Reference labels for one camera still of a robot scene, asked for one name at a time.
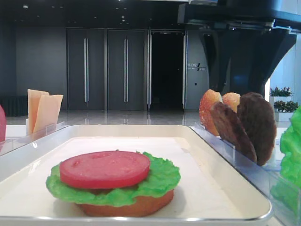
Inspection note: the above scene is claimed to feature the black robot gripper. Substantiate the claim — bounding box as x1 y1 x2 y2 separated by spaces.
177 0 301 95

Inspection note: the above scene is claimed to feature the brown meat patty front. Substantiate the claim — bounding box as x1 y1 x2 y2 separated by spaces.
210 102 257 163

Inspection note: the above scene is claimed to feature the brown meat patty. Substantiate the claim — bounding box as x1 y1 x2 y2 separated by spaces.
237 92 277 166
210 102 257 163

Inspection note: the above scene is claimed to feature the brown meat patty rear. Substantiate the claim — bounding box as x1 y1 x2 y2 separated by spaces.
237 92 277 166

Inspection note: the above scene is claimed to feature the green lettuce leaf on burger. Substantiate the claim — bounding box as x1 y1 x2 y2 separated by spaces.
46 152 181 207

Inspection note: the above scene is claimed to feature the green lettuce leaf standing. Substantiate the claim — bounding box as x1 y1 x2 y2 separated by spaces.
271 108 301 213

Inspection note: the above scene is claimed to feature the red tomato slice on burger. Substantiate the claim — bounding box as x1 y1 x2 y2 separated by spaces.
59 150 150 189

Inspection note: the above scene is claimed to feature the pale cheese slice inner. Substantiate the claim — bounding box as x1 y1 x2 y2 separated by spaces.
33 95 63 133

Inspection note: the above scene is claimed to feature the orange cheese slice outer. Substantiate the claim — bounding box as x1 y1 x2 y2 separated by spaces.
27 89 49 134

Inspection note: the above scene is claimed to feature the red tomato slice standing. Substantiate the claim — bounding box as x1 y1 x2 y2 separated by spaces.
0 106 7 142

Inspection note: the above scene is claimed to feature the bun half outer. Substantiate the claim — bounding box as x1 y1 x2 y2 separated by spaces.
222 92 240 113

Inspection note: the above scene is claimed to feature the bun half near tray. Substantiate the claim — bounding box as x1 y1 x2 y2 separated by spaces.
199 89 223 136

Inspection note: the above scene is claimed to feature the white flower planter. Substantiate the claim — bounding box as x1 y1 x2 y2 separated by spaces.
269 87 299 122

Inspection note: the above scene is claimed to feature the dark closed double door middle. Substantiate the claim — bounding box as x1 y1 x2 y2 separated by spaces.
108 30 144 110

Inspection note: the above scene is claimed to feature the dark closed double door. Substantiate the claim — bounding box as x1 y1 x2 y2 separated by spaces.
67 29 104 110
108 30 144 110

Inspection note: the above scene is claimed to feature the clear acrylic right rack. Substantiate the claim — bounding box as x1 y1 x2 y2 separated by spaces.
191 123 301 226

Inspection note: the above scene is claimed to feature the clear acrylic rack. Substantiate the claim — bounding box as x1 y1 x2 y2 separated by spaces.
0 122 67 156
191 123 301 226

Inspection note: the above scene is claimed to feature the dark closed double door left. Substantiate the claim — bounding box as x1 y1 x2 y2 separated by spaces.
67 29 104 110

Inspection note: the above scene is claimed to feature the bottom bun on tray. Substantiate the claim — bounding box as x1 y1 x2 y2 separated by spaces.
78 190 174 217

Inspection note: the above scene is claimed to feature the white rectangular serving tray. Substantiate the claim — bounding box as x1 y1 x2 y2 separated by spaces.
0 125 272 226

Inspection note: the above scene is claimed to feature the clear acrylic left rack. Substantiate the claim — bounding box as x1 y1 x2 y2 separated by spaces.
0 122 67 156

